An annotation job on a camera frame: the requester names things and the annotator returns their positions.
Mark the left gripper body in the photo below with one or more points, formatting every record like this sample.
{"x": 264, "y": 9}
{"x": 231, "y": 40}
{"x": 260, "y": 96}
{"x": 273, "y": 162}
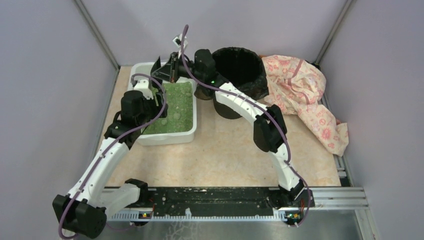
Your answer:
{"x": 159, "y": 108}

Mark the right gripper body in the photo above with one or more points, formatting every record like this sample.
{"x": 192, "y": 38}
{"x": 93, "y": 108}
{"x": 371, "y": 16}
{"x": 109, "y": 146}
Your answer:
{"x": 171, "y": 69}

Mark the white plastic litter box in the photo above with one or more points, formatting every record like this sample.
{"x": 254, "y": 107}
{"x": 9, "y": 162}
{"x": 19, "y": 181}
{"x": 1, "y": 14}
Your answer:
{"x": 180, "y": 99}

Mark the black trash bin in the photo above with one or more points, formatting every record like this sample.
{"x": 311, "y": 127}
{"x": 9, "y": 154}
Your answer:
{"x": 225, "y": 111}

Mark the black litter scoop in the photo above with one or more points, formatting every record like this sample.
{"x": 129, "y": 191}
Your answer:
{"x": 157, "y": 65}

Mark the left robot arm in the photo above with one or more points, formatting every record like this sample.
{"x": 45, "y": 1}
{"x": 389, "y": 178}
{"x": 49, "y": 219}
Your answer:
{"x": 83, "y": 211}

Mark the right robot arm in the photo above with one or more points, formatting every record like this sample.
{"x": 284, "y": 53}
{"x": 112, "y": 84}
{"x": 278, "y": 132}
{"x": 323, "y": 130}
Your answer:
{"x": 268, "y": 126}

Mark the black garbage bag liner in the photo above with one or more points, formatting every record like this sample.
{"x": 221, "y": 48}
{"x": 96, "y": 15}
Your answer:
{"x": 240, "y": 66}

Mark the pink floral cloth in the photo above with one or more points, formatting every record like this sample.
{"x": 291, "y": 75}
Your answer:
{"x": 296, "y": 87}

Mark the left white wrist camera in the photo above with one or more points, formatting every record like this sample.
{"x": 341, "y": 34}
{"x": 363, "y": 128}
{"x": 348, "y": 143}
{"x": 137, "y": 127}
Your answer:
{"x": 145, "y": 87}

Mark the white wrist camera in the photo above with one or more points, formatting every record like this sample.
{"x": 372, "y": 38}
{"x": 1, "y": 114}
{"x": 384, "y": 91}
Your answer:
{"x": 180, "y": 41}
{"x": 145, "y": 87}

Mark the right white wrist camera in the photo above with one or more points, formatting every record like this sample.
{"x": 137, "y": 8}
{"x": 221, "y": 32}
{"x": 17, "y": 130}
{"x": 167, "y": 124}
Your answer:
{"x": 180, "y": 41}

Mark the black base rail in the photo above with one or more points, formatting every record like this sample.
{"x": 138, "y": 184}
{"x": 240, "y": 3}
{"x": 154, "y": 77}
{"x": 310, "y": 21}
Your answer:
{"x": 218, "y": 204}

